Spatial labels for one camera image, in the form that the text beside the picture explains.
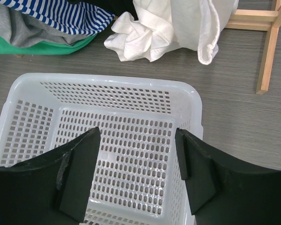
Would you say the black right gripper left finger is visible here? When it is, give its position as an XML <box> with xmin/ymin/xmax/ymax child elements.
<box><xmin>0</xmin><ymin>127</ymin><xmax>100</xmax><ymax>225</ymax></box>

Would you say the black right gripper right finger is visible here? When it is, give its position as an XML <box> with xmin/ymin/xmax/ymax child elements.
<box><xmin>175</xmin><ymin>129</ymin><xmax>281</xmax><ymax>225</ymax></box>

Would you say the green tank top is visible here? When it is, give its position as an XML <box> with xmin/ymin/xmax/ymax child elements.
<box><xmin>0</xmin><ymin>35</ymin><xmax>96</xmax><ymax>55</ymax></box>

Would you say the grey tank top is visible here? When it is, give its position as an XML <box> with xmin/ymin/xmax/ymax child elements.
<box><xmin>0</xmin><ymin>4</ymin><xmax>87</xmax><ymax>48</ymax></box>

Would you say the blue striped tank top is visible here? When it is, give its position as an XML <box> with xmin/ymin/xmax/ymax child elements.
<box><xmin>25</xmin><ymin>0</ymin><xmax>116</xmax><ymax>37</ymax></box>

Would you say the white tank top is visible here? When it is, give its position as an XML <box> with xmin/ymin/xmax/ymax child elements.
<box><xmin>104</xmin><ymin>0</ymin><xmax>238</xmax><ymax>65</ymax></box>

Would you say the white plastic laundry basket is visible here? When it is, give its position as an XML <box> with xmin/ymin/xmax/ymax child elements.
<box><xmin>0</xmin><ymin>73</ymin><xmax>203</xmax><ymax>225</ymax></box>

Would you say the wooden clothes rack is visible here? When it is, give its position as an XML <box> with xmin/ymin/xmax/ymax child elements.
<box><xmin>226</xmin><ymin>0</ymin><xmax>281</xmax><ymax>95</ymax></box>

